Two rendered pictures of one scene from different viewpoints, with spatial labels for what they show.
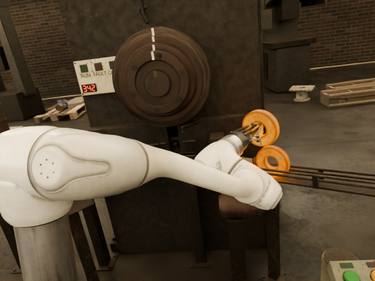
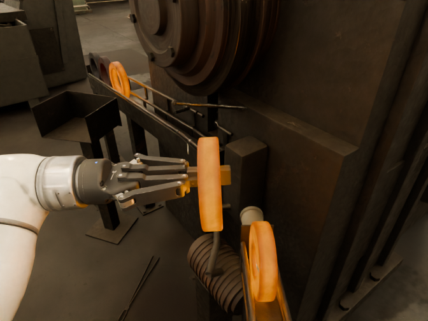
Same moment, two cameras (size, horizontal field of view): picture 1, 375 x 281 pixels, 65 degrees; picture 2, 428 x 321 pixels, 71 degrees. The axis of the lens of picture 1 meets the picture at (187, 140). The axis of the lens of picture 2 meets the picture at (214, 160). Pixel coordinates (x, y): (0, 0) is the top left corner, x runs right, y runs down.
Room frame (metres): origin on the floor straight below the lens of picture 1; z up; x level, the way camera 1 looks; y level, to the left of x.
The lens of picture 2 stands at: (0.88, -0.59, 1.22)
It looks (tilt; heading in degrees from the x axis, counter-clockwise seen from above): 34 degrees down; 46
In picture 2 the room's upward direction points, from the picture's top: straight up
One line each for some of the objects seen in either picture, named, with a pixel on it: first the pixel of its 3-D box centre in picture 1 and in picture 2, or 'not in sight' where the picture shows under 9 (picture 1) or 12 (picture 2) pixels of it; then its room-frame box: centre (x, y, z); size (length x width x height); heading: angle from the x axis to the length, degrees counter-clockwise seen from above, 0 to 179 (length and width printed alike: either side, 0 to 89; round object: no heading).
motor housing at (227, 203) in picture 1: (243, 236); (221, 309); (1.27, -0.23, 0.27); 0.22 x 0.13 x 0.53; 82
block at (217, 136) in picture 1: (218, 155); (244, 178); (1.43, -0.15, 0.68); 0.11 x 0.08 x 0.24; 172
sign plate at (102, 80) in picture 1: (101, 76); not in sight; (1.60, 0.40, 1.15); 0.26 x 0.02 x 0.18; 82
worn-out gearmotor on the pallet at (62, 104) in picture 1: (65, 103); not in sight; (5.69, 2.25, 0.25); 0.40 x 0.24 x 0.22; 172
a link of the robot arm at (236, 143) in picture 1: (230, 148); (70, 183); (0.97, -0.15, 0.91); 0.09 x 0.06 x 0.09; 47
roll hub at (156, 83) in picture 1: (158, 82); (158, 7); (1.35, 0.10, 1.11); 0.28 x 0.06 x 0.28; 82
